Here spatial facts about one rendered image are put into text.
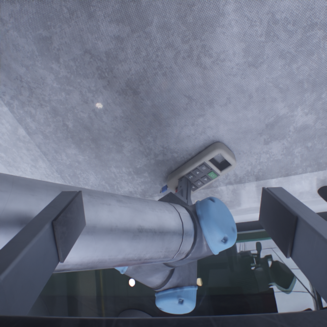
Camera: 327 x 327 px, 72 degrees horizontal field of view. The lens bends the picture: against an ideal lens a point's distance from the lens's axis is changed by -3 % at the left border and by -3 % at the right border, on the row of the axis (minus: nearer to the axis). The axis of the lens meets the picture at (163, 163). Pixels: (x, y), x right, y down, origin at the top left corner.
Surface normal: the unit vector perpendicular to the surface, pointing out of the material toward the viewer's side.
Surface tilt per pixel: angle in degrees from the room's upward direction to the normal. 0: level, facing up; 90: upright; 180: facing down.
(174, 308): 0
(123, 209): 95
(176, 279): 54
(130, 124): 0
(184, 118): 0
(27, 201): 94
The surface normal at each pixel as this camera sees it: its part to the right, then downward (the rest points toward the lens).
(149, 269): -0.25, 0.50
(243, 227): -0.25, 0.23
